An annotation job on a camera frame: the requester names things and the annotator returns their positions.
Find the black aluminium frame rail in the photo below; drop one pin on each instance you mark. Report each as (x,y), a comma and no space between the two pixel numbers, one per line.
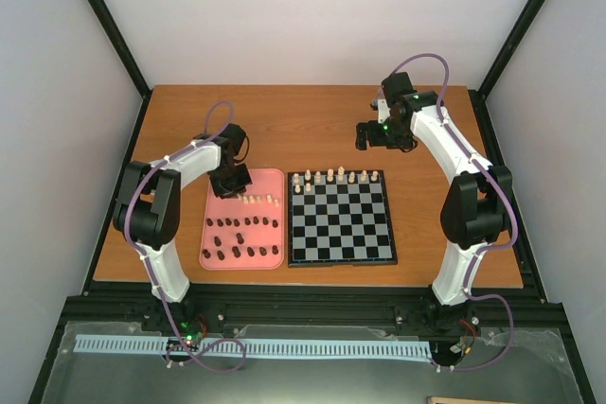
(406,311)

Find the pink plastic tray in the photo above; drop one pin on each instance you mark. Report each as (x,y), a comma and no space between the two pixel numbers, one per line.
(258,246)

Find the black and grey chessboard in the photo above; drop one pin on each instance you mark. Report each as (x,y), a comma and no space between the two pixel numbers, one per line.
(339,223)

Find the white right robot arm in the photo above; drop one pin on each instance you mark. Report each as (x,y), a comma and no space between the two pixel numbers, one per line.
(477,208)

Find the light blue cable duct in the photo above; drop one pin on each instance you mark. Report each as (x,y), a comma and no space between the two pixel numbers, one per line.
(258,349)

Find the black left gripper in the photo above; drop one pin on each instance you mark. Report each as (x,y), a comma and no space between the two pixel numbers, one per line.
(223,193)

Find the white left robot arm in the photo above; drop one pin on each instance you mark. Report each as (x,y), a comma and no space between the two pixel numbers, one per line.
(148,204)

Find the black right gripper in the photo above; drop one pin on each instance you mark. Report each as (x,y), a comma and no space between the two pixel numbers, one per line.
(405,143)

